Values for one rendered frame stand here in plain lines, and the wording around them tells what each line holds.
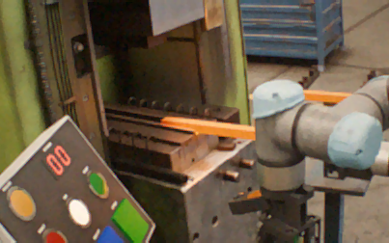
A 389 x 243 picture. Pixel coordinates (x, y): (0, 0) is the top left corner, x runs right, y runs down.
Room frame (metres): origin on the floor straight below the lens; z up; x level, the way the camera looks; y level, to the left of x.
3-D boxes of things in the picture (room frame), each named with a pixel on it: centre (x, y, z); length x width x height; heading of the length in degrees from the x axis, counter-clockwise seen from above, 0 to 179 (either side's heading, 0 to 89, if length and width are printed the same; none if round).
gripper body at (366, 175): (1.07, -0.34, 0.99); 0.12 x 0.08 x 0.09; 51
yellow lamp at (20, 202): (0.72, 0.27, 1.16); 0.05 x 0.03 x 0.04; 141
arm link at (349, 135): (0.69, -0.21, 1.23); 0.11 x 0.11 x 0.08; 44
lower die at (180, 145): (1.45, 0.16, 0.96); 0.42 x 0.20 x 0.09; 51
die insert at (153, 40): (1.49, 0.17, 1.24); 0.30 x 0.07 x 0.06; 51
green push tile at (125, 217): (0.89, 0.14, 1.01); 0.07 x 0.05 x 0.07; 166
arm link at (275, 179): (0.75, -0.13, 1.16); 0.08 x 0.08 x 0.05
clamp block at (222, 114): (1.49, -0.07, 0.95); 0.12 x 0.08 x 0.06; 51
